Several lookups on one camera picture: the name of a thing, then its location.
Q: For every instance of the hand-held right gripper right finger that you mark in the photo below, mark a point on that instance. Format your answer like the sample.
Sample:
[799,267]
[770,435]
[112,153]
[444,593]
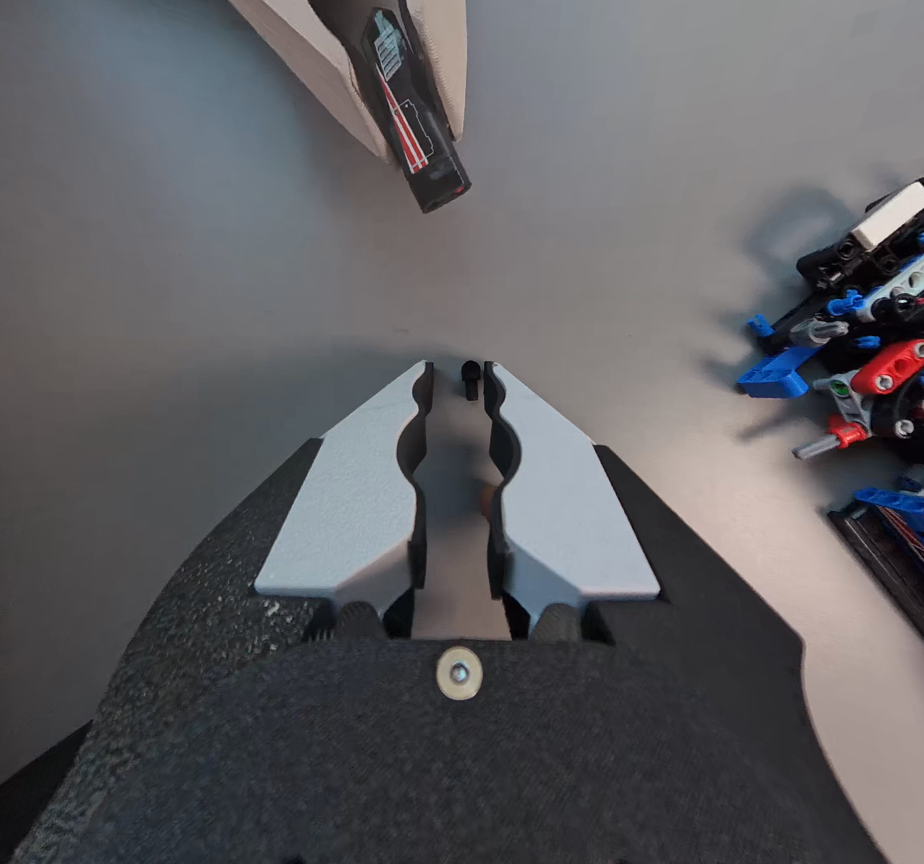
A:
[570,510]

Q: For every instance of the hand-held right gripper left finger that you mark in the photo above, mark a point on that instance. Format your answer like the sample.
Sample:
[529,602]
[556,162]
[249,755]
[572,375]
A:
[339,510]

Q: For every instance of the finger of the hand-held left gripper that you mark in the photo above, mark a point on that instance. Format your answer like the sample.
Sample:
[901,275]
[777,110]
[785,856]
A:
[444,12]
[289,34]

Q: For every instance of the black striped toy panel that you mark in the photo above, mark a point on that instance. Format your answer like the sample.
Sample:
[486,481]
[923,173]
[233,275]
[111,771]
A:
[411,135]

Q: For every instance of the small black toy pin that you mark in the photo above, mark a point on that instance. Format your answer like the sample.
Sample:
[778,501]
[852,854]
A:
[470,377]

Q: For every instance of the brick-built toy race car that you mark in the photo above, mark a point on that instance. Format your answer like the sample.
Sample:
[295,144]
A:
[881,366]

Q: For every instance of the person's right hand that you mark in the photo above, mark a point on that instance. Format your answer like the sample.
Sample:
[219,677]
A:
[488,499]

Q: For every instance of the black flat toy panel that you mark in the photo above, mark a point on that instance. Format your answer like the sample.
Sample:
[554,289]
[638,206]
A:
[888,561]

